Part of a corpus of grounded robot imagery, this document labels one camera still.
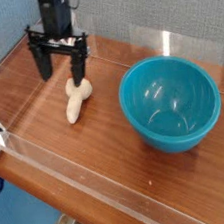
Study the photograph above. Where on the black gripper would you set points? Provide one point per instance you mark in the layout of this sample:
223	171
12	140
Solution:
72	41

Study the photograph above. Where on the white toy mushroom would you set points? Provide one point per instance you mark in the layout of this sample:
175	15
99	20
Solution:
76	96

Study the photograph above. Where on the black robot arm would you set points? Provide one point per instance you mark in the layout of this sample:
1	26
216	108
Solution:
56	34

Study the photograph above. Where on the blue plastic bowl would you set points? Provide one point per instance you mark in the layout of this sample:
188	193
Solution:
171	102

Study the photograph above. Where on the clear acrylic barrier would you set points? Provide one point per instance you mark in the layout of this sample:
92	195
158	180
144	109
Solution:
99	170

